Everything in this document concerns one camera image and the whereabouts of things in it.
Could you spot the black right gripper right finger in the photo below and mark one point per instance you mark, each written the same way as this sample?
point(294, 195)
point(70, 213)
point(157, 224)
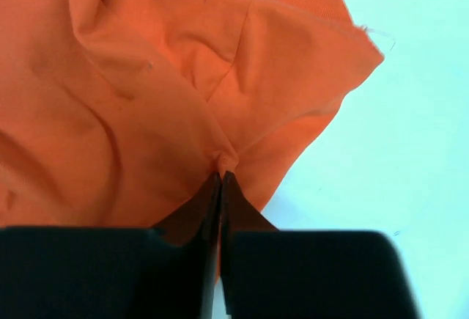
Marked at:
point(270, 273)

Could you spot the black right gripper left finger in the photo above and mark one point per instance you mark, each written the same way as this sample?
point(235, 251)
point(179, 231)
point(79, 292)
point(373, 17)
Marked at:
point(163, 271)

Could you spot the orange t-shirt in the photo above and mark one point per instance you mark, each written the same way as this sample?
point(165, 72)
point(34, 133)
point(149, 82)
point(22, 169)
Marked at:
point(114, 112)

